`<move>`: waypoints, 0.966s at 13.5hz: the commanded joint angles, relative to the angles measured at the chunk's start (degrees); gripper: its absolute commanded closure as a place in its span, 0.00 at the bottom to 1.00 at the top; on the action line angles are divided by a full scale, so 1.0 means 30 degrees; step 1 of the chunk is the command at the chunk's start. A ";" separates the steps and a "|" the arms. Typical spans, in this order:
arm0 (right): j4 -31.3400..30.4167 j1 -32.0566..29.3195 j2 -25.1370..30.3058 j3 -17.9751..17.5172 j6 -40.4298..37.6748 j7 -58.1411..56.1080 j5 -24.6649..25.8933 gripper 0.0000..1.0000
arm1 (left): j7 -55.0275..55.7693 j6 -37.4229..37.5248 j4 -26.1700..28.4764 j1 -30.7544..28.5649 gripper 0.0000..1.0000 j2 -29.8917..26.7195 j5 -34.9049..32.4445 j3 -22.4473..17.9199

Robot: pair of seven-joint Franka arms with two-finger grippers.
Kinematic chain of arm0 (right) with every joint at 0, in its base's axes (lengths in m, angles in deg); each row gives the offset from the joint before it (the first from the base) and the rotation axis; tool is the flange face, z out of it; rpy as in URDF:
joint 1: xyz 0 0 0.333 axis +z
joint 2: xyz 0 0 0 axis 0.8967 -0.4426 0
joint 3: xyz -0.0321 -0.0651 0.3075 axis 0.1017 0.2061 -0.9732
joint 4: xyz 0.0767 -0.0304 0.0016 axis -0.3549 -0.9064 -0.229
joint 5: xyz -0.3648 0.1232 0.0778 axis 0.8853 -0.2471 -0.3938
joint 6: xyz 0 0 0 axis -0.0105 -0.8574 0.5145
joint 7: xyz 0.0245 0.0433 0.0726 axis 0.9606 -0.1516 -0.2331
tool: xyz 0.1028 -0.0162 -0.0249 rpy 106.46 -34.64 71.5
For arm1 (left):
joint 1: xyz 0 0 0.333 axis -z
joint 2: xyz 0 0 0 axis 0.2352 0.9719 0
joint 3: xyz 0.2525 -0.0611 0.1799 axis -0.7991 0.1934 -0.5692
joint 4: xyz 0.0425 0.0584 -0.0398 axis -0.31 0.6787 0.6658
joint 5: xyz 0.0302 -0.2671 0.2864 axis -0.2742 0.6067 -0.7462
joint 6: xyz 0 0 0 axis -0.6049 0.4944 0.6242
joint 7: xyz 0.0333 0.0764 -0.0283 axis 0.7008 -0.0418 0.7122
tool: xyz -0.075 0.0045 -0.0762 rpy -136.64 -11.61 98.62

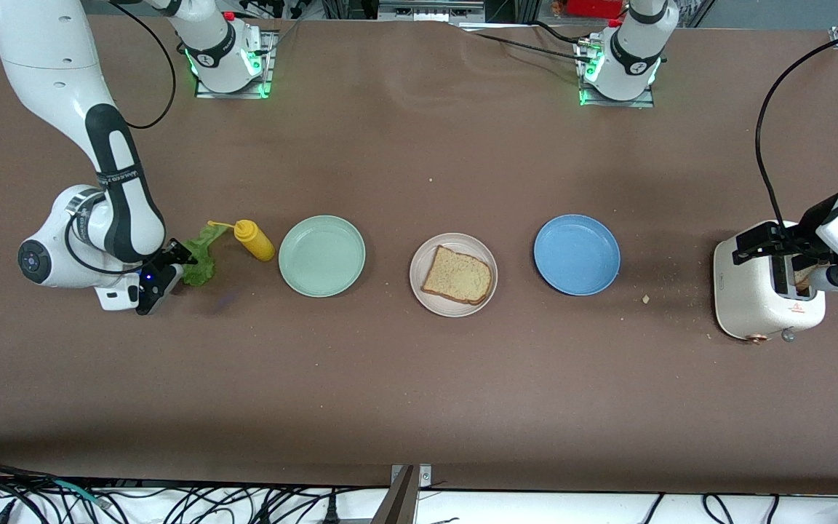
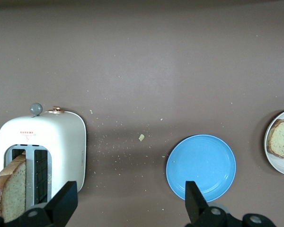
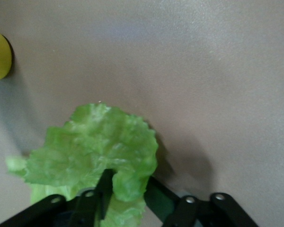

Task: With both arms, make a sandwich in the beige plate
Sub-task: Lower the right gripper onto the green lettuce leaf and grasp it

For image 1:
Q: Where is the green lettuce leaf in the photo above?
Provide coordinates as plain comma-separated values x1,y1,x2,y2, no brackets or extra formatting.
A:
180,223,231,286

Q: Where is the yellow squeeze bottle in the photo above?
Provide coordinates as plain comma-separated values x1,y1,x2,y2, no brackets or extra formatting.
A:
207,218,275,263

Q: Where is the mint green plate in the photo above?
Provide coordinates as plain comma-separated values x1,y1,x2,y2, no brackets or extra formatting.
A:
278,215,367,298

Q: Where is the blue plate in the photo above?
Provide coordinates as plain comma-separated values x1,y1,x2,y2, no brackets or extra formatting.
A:
533,213,621,296

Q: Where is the beige plate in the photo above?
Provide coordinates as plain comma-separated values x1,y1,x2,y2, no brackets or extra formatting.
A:
410,232,499,318

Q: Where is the white toaster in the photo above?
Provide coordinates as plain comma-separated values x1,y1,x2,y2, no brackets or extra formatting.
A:
713,220,827,344

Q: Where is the red box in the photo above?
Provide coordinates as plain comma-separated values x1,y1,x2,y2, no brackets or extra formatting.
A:
563,0,628,20

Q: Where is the grey equipment box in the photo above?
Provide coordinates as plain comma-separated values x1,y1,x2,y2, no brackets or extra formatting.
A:
378,0,487,23

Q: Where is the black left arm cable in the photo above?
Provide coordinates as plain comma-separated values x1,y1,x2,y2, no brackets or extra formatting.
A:
754,28,838,228

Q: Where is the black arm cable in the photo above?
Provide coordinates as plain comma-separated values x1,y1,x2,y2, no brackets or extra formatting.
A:
754,28,838,228
106,0,177,130

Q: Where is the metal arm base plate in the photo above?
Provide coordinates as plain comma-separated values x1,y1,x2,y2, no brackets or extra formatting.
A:
578,36,657,108
195,29,278,100

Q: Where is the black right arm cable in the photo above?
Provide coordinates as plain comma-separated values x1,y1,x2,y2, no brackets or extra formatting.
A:
106,0,177,130

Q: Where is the black cable on table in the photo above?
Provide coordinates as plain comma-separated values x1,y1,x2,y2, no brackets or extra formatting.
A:
455,22,596,63

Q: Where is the metal table bracket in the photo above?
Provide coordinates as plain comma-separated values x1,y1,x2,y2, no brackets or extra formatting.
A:
372,464,434,524

